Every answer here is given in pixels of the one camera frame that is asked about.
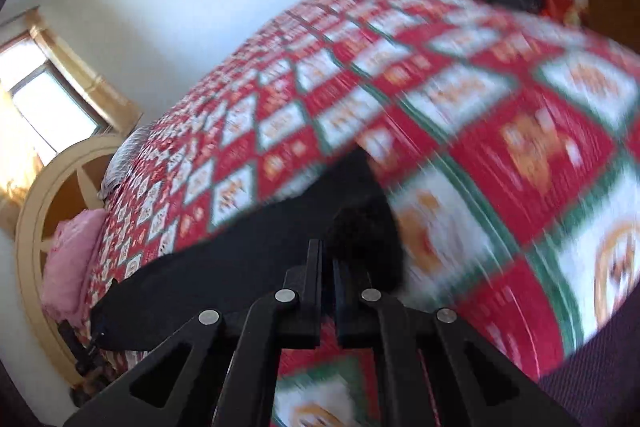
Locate window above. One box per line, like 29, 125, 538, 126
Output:
0, 32, 109, 168

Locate dark purple cloth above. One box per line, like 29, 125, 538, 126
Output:
539, 319, 640, 427

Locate golden curtain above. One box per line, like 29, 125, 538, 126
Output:
0, 87, 47, 210

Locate cream wooden headboard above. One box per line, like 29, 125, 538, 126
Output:
15, 134, 132, 389

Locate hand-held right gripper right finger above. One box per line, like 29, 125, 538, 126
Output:
333, 257, 582, 427

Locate black pants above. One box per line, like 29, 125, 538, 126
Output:
89, 151, 407, 353

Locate grey pillow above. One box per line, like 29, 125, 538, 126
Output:
97, 124, 157, 200

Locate red printed blanket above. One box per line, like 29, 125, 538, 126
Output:
75, 0, 640, 427

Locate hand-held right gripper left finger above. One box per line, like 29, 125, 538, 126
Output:
62, 238, 324, 427

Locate red and white bundle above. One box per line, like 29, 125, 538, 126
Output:
542, 0, 584, 26

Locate pink pillow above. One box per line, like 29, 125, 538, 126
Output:
41, 208, 107, 329

